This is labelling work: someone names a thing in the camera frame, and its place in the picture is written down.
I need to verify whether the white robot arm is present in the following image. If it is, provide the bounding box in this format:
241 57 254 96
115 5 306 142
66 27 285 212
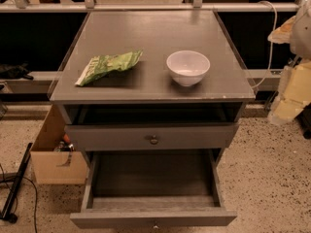
268 0 311 125

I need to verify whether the grey upper drawer with knob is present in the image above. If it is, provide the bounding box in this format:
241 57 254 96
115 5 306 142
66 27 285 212
65 123 238 151

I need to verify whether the grey wooden drawer cabinet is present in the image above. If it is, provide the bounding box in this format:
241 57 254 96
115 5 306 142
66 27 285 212
48 9 257 167

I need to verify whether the white bowl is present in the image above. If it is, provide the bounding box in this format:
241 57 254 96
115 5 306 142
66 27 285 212
166 50 211 86

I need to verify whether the green chip bag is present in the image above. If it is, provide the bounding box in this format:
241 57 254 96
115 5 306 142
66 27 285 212
75 50 143 86

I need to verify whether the cardboard box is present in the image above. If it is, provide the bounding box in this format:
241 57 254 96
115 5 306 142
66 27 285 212
30 106 88 184

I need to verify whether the black cloth item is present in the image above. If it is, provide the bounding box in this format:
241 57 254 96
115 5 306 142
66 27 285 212
0 63 33 80

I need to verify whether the black bar on floor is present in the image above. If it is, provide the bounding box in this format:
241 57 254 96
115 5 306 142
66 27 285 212
0 143 32 224

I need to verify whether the white cable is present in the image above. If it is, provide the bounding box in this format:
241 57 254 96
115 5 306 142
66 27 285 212
250 0 279 90

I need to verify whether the black floor cable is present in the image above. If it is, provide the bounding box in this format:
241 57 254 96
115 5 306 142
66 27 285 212
0 164 39 233

